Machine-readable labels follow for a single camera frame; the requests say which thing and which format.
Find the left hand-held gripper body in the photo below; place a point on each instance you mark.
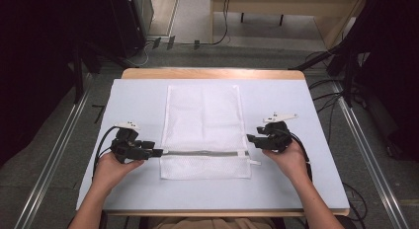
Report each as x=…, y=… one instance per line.
x=126, y=144

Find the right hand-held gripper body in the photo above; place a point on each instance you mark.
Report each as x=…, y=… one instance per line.
x=276, y=133

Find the white mesh laundry bag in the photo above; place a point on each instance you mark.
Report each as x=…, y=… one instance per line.
x=206, y=132

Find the person's right hand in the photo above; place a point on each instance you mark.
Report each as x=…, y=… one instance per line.
x=290, y=161

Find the person's left hand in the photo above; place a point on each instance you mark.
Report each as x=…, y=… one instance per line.
x=110, y=171

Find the pale blue table mat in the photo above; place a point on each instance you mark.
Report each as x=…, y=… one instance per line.
x=210, y=123

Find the wooden table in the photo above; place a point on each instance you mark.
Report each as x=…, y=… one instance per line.
x=210, y=73

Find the black tripod stand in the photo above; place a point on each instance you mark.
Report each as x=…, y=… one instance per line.
x=82, y=64

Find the black stand legs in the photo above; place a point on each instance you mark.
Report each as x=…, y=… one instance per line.
x=329, y=56

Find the black equipment cabinet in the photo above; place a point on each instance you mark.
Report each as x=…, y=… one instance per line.
x=126, y=21

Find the light wooden bench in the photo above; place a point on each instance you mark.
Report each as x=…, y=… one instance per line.
x=283, y=8

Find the metal floor rail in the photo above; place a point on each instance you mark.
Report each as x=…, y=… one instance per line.
x=369, y=156
x=52, y=160

